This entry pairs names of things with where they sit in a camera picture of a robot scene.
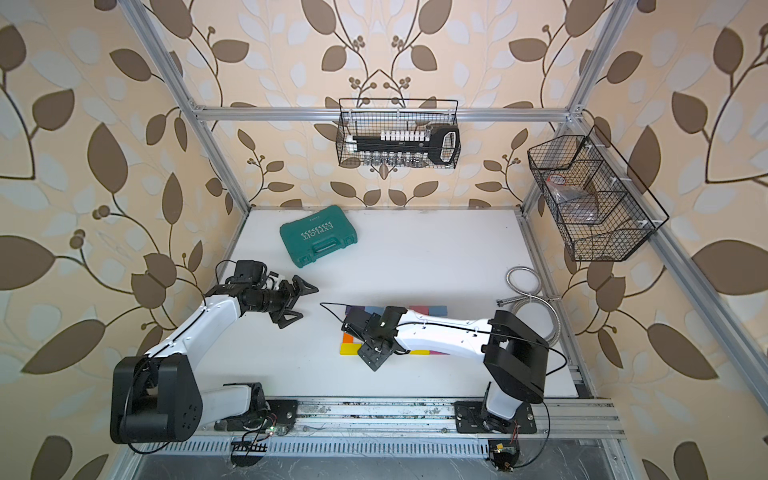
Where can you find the right wire basket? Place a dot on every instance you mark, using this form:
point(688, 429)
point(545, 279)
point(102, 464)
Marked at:
point(602, 208)

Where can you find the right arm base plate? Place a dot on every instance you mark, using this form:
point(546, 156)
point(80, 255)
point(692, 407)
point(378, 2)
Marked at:
point(472, 417)

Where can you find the back wire basket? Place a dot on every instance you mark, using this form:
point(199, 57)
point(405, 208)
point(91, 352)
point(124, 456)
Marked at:
point(368, 115)

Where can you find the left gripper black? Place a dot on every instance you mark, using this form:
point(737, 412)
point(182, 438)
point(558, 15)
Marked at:
point(289, 297)

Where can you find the black tool in basket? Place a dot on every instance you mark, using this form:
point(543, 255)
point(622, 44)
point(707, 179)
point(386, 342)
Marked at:
point(436, 145)

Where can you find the plastic bag in basket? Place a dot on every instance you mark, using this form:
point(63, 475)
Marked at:
point(575, 205)

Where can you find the pink block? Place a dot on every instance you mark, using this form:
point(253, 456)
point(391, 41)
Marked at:
point(420, 309)

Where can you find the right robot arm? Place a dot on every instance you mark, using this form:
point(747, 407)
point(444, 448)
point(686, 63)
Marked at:
point(514, 354)

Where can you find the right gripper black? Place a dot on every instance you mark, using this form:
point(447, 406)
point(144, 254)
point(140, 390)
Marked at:
point(371, 358)

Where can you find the wire basket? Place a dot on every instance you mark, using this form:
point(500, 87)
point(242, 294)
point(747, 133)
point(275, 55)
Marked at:
point(602, 208)
point(368, 115)

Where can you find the green plastic tool case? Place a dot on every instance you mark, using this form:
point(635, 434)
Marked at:
point(317, 235)

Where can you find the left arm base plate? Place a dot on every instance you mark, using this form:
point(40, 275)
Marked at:
point(272, 415)

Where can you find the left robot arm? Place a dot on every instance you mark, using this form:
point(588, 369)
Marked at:
point(156, 397)

